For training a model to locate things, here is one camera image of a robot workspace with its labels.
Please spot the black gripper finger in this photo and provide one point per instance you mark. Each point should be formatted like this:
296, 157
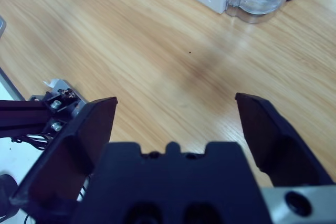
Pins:
265, 134
86, 134

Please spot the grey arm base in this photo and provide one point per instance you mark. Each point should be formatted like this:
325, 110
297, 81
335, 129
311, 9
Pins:
2, 26

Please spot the black camera post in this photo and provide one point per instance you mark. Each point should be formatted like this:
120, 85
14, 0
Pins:
21, 116

